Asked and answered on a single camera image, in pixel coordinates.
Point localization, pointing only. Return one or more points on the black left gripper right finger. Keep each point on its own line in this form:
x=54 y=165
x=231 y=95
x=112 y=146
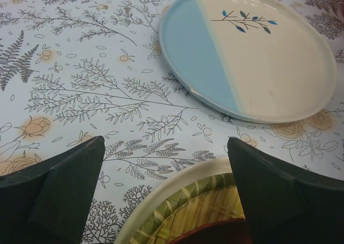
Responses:
x=284 y=203

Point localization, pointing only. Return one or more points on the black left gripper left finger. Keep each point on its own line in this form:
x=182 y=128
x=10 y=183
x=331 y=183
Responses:
x=49 y=202

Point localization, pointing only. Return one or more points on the red round plate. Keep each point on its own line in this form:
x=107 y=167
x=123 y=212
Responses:
x=227 y=231

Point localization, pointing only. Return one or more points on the cream large plate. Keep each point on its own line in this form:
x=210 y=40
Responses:
x=180 y=179

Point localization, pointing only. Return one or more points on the floral table mat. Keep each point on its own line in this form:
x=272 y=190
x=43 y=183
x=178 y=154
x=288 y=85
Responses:
x=75 y=69

